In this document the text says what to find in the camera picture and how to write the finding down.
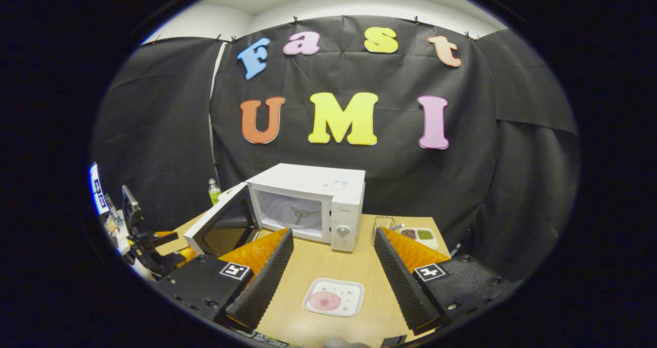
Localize white microwave oven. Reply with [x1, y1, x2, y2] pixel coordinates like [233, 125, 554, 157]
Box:
[183, 163, 366, 258]

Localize white divided bean dish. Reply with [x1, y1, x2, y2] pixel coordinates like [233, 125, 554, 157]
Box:
[398, 227, 439, 250]

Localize pink ham slice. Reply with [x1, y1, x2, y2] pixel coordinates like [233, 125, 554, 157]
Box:
[309, 292, 342, 311]

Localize white square plate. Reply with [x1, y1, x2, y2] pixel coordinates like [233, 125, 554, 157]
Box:
[302, 278, 365, 317]

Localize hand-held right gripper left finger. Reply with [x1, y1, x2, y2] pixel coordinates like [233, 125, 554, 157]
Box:
[154, 228, 295, 333]

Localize white and blue sign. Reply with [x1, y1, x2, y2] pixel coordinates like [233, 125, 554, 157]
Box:
[88, 162, 111, 216]

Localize metal wire basket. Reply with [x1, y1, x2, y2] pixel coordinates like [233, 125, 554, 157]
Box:
[373, 216, 397, 236]

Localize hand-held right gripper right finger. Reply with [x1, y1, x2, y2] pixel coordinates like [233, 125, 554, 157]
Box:
[374, 226, 514, 337]

